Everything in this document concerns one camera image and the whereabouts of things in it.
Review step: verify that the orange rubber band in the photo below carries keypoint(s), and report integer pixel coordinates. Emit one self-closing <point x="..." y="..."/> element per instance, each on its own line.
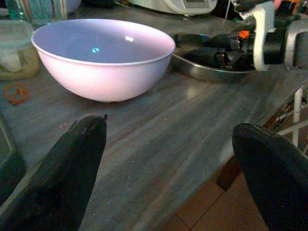
<point x="17" y="93"/>

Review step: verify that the clear drinking glass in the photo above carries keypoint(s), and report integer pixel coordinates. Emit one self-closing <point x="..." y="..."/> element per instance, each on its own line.
<point x="45" y="12"/>

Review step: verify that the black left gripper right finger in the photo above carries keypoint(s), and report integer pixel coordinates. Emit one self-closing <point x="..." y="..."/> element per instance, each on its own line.
<point x="276" y="178"/>

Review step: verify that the white kitchen machine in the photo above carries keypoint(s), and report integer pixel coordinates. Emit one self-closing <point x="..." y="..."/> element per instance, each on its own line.
<point x="173" y="6"/>

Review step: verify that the pale green cutting board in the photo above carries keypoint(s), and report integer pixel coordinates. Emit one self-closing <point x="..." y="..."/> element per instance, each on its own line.
<point x="7" y="156"/>

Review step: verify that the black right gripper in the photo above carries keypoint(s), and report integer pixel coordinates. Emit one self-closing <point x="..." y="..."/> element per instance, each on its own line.
<point x="241" y="59"/>

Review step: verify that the round stainless steel plate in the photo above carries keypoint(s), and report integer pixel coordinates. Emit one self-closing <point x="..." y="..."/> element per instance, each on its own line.
<point x="204" y="72"/>

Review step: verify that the lilac plastic bowl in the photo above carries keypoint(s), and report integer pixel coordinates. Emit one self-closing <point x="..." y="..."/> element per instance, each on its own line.
<point x="103" y="77"/>

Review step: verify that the small clear plastic container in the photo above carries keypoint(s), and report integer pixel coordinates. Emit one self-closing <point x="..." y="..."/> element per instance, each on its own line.
<point x="16" y="48"/>

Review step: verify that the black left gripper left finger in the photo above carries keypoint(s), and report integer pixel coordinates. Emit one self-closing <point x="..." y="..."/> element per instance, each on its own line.
<point x="60" y="173"/>

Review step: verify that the white metal frame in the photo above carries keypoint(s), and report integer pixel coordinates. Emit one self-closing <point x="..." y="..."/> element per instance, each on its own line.
<point x="297" y="113"/>

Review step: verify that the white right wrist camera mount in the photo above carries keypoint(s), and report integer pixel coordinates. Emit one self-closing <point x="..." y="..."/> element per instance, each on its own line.
<point x="261" y="36"/>

